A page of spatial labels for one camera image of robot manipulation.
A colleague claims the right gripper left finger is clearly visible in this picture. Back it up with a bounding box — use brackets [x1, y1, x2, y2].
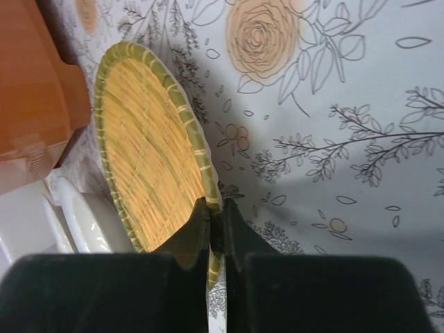
[145, 198, 210, 332]

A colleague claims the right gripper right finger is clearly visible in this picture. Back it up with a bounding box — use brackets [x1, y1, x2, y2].
[223, 198, 280, 332]

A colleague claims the round woven bamboo mat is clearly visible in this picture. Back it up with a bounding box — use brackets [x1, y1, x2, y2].
[94, 41, 223, 291]

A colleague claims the orange plastic bin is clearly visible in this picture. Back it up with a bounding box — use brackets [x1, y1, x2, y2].
[1, 1, 90, 194]

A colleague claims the floral pattern table mat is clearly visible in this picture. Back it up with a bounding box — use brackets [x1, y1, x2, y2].
[38, 1, 443, 332]

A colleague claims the small white paper plate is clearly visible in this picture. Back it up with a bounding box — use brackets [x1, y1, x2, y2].
[1, 177, 135, 262]

